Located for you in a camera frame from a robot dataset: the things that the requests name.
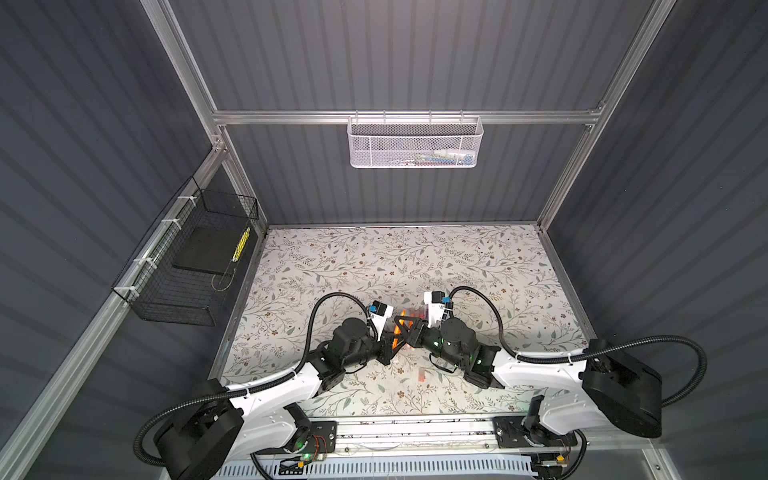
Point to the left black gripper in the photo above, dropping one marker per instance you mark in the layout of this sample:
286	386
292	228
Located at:
385	349

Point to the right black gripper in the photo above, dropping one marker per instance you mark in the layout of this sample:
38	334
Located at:
417	330

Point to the orange marker pen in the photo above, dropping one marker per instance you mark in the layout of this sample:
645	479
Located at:
399	335

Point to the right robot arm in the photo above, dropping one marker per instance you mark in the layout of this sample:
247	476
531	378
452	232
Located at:
611	388

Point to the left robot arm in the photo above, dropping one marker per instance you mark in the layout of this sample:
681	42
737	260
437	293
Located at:
195	438

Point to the items in white basket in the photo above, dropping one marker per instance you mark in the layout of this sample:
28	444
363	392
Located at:
444	157

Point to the yellow marker in basket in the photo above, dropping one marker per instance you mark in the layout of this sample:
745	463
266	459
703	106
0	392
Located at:
237	253

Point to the black pad in basket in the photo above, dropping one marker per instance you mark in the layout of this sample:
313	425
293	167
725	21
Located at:
207	250

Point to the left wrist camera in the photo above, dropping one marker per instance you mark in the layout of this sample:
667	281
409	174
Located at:
379	313

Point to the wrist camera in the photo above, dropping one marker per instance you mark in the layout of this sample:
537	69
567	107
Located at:
435	302
379	313

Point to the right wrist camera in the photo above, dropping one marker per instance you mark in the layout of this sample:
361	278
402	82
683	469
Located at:
435	302

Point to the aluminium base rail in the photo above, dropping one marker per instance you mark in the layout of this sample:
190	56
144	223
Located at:
396	435

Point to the white wire mesh basket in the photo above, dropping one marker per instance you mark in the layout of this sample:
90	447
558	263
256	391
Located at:
377	143

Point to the black wire basket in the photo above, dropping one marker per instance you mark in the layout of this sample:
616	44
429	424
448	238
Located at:
157	292

